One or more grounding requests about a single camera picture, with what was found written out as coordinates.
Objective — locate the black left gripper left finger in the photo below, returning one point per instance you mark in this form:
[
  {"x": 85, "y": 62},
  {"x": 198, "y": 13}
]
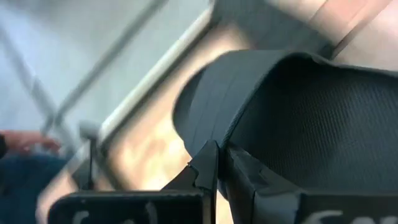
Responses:
[{"x": 186, "y": 202}]

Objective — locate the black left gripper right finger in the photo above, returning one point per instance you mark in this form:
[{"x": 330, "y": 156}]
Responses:
[{"x": 264, "y": 199}]

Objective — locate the black rubber slide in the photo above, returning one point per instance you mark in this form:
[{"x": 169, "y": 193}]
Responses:
[
  {"x": 280, "y": 109},
  {"x": 264, "y": 25}
]

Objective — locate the wooden shelf with black frame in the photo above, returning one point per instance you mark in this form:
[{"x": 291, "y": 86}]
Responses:
[{"x": 357, "y": 25}]

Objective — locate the person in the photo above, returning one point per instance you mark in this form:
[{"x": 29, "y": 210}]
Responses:
[{"x": 25, "y": 174}]

